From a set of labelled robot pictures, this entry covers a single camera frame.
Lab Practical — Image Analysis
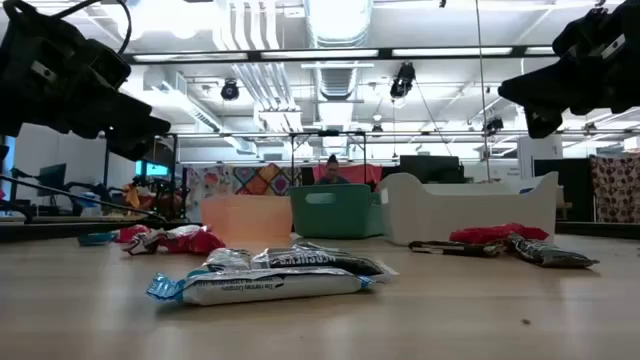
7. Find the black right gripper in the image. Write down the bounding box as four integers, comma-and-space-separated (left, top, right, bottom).
498, 0, 640, 139

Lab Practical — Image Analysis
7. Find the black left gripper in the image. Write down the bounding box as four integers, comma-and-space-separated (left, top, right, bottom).
0, 0, 172, 154

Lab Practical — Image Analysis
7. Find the red KitKat bar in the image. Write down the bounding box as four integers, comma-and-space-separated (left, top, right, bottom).
448, 222, 550, 245
115, 224, 151, 245
159, 224, 227, 255

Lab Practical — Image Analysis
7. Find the dark Hershey's chocolate bar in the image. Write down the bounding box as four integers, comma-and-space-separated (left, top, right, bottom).
408, 239, 506, 259
251, 243, 400, 278
202, 248, 254, 274
505, 232, 600, 270

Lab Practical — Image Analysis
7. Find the teal lit screen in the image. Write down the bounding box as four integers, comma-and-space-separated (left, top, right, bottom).
134, 160, 172, 178

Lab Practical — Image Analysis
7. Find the white pillar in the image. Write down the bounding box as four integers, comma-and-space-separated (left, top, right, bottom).
516, 133, 565, 177

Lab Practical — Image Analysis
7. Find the black partition panel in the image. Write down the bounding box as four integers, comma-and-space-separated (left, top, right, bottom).
532, 157, 597, 223

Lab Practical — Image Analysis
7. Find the white floral cloth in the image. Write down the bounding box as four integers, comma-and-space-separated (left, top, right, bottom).
183, 164, 235, 222

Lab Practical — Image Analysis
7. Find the brown dotted curtain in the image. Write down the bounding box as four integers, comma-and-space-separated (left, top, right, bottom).
589, 153, 640, 224

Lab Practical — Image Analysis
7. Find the colourful patchwork quilt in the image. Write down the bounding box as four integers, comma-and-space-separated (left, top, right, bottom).
232, 163, 304, 197

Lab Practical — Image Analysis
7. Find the orange translucent plastic bin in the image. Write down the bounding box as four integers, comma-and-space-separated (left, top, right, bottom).
200, 194, 295, 241

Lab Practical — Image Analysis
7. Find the white plastic bin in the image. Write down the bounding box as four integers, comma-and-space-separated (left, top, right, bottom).
378, 171, 560, 247

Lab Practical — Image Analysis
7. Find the red hanging cloth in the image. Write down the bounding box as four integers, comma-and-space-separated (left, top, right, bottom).
312, 163, 384, 194

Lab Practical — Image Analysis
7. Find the person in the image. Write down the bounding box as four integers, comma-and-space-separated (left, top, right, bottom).
317, 153, 351, 186

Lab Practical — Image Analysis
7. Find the teal plastic bin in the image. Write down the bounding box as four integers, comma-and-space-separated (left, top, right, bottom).
288, 183, 386, 240

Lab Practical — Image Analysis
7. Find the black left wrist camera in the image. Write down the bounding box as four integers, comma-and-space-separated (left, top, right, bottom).
85, 38, 132, 91

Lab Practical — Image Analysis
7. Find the black left wrist camera cable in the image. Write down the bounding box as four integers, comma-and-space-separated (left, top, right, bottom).
49, 0, 134, 56

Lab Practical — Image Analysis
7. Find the black aluminium rig frame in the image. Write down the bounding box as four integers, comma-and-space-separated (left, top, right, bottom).
0, 46, 640, 245

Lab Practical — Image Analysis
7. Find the black background rig frame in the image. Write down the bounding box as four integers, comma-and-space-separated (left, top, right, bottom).
102, 128, 640, 194

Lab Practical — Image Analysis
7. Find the round silver ventilation duct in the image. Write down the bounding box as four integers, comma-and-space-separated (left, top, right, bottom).
303, 0, 375, 101

